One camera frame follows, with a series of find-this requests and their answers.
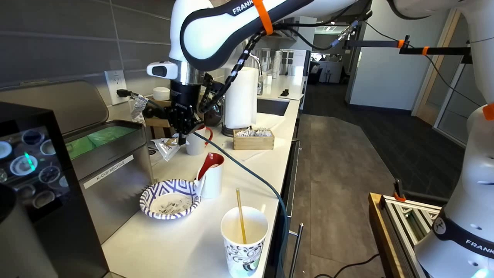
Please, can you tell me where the wooden stir stick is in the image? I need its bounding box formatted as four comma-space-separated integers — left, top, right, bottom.
235, 190, 247, 244

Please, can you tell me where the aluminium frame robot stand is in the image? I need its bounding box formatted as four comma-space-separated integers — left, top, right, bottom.
369, 193, 440, 278

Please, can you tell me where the wooden condiment rack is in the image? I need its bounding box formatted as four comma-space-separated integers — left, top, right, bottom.
142, 98, 175, 139

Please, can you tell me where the white paper towel roll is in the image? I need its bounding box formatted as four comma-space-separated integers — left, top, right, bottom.
224, 66, 258, 129

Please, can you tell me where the black coffee machine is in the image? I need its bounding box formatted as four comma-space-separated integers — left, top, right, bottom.
0, 101, 108, 278

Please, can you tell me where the clear sauce packet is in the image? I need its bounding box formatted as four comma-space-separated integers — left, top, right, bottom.
155, 137, 184, 162

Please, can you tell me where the white mug red interior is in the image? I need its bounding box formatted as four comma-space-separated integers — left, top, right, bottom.
185, 126, 213, 156

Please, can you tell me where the patterned paper cup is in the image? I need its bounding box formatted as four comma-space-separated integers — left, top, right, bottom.
221, 205, 269, 278

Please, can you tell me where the wooden box of packets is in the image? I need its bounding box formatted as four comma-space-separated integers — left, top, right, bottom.
233, 128, 275, 149

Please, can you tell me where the black power cable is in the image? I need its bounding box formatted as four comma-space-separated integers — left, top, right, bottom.
116, 88, 294, 278

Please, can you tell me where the small white jar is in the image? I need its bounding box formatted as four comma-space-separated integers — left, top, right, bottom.
153, 86, 170, 100

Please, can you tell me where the white wall outlet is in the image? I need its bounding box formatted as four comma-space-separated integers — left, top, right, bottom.
105, 69, 127, 105

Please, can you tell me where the white pitcher red interior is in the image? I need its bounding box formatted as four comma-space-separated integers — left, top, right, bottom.
196, 152, 224, 199

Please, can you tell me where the black camera mounting bar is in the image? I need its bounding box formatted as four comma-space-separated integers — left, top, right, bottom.
346, 38, 473, 63

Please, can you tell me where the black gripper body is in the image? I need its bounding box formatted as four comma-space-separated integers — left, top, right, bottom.
168, 81, 201, 134

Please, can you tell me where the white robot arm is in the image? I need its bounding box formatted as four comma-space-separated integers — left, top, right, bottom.
147, 0, 494, 278

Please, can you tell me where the blue and white plate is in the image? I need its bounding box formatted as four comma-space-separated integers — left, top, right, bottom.
139, 179, 199, 220

